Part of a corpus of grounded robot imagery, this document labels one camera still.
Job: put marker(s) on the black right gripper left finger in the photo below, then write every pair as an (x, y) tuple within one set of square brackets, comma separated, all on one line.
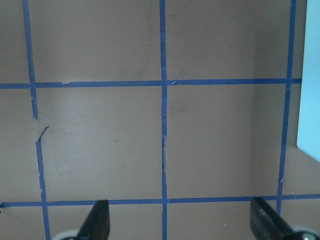
[(97, 224)]

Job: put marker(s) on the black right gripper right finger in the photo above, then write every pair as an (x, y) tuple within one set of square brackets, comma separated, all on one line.
[(266, 224)]

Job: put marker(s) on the light blue plastic bin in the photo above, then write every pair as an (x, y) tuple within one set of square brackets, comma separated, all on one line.
[(308, 134)]

